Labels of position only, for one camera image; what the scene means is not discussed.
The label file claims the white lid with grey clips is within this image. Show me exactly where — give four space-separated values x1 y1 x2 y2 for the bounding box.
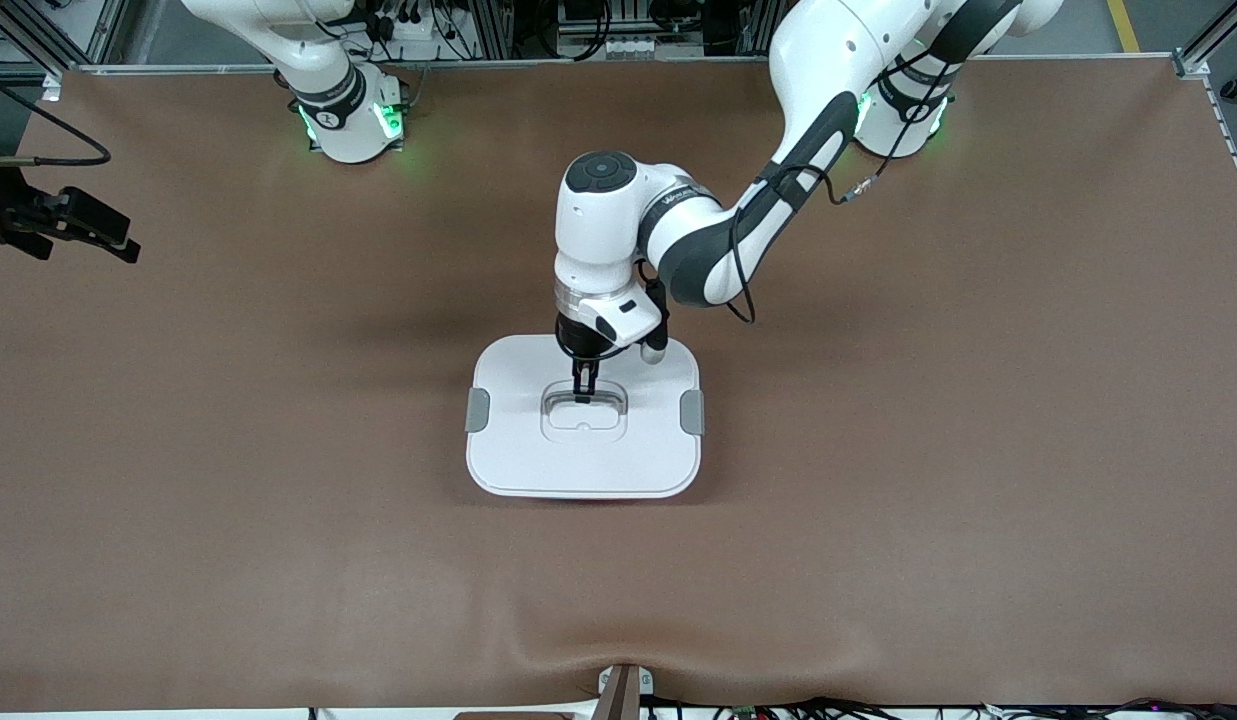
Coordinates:
465 335 706 499

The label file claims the brown table mat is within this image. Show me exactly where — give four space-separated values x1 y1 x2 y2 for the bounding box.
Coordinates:
0 55 1237 713

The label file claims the white power strip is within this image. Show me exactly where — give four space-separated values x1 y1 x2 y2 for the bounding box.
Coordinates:
378 18 449 61

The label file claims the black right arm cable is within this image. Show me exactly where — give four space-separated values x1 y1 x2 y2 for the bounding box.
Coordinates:
0 68 112 167

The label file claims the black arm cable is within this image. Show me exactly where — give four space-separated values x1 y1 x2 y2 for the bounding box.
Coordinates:
728 30 939 326
0 68 112 167

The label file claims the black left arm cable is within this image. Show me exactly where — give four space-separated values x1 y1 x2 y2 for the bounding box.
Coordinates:
728 30 939 326

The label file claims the diagonal aluminium frame strut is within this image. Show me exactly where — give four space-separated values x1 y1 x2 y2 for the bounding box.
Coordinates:
0 0 114 66

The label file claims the grey camera mast bracket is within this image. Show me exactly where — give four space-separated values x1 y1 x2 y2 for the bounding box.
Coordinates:
596 663 655 720

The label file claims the aluminium corner post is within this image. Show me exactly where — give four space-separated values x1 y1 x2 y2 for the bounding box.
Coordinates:
1173 0 1237 79

